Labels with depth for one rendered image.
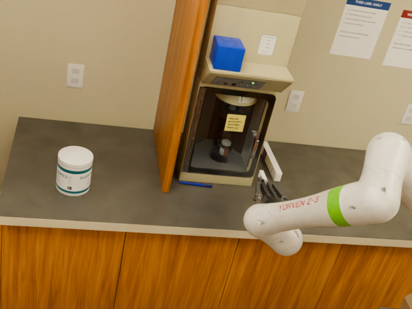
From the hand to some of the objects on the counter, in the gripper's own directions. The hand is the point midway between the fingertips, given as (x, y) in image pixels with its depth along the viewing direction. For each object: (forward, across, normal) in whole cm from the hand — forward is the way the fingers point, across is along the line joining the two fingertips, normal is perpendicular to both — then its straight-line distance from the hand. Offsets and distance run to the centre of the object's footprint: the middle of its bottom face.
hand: (262, 178), depth 220 cm
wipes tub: (+13, +69, +22) cm, 74 cm away
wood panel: (+38, +32, +21) cm, 54 cm away
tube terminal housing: (+35, +10, +20) cm, 42 cm away
